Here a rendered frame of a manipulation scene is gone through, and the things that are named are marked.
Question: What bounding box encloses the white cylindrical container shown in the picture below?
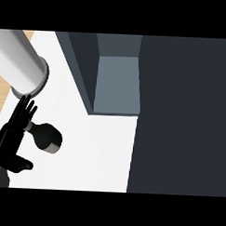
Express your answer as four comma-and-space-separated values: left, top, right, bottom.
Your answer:
0, 29, 52, 100

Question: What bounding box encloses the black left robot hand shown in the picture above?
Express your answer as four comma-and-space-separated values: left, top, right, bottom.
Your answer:
0, 93, 39, 175

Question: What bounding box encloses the dark wine bottle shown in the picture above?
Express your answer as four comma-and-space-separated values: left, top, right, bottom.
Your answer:
23, 120, 64, 155

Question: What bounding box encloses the dark grey cabinet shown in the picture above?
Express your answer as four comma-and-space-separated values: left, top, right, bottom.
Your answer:
51, 32, 144, 118

